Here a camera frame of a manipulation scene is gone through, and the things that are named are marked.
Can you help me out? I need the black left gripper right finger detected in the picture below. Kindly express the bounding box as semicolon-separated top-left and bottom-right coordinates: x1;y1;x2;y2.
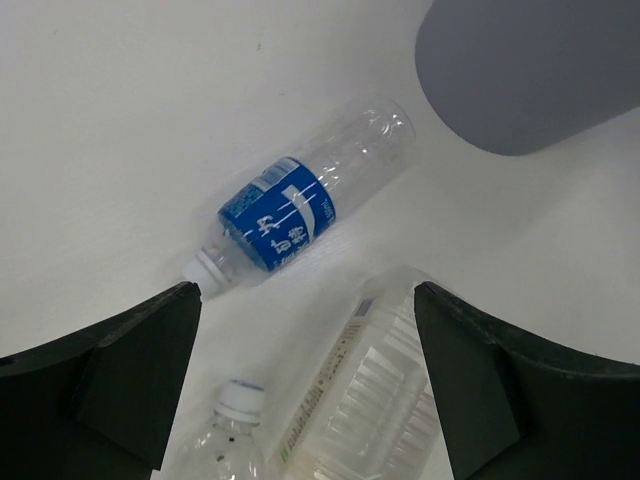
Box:
414;281;639;479

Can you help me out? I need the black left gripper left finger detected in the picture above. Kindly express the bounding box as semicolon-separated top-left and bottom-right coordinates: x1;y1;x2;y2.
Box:
1;282;202;479

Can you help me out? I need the blue label bottle white cap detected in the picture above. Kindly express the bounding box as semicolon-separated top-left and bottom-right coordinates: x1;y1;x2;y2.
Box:
182;96;415;299

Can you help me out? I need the grey bin with white rim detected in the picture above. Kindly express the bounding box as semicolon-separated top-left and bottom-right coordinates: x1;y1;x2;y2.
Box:
415;1;639;156

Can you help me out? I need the crushed clear bottle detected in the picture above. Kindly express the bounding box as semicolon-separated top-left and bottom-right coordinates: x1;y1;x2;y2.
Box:
162;379;270;479

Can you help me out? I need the large ribbed clear bottle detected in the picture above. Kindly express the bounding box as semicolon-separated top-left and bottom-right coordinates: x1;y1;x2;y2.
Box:
269;265;440;479

